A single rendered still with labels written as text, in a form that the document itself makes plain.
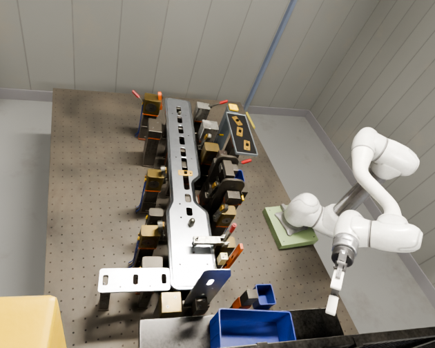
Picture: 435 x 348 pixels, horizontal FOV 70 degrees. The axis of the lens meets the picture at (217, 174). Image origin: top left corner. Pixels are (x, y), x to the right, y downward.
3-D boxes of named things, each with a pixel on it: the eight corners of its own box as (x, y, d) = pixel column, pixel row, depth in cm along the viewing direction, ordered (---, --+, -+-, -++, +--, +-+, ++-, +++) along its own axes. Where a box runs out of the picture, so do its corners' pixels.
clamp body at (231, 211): (201, 239, 189) (220, 204, 162) (218, 239, 192) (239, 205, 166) (203, 249, 184) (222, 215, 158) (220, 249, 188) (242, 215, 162)
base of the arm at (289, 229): (290, 203, 223) (293, 198, 219) (308, 228, 212) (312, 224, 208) (270, 209, 214) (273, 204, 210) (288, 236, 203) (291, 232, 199)
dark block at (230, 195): (205, 231, 193) (226, 190, 163) (216, 231, 195) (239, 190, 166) (206, 238, 190) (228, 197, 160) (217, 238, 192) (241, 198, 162)
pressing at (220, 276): (183, 303, 130) (204, 268, 107) (208, 302, 134) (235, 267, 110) (183, 304, 130) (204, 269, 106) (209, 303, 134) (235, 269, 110)
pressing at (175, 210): (160, 97, 221) (161, 94, 220) (191, 101, 228) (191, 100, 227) (169, 291, 133) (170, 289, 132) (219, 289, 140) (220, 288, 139)
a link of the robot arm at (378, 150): (360, 139, 146) (387, 152, 145) (364, 117, 157) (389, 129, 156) (344, 156, 157) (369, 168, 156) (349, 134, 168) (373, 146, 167)
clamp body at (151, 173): (134, 205, 191) (141, 167, 166) (154, 206, 194) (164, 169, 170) (134, 214, 186) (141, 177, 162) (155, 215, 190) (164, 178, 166)
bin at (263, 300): (248, 290, 176) (255, 284, 170) (264, 289, 179) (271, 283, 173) (253, 311, 169) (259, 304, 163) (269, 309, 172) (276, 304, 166)
